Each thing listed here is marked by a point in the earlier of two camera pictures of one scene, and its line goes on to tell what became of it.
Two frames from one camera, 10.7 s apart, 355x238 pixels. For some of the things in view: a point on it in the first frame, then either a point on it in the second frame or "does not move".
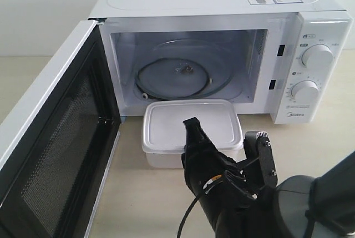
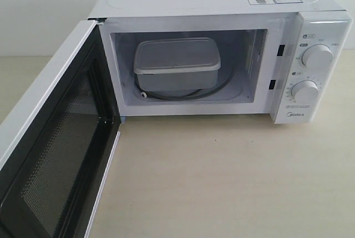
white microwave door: x=53 y=173 does not move
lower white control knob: x=305 y=92 does not move
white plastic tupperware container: x=164 y=132 to x=176 y=64
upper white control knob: x=318 y=57 does not move
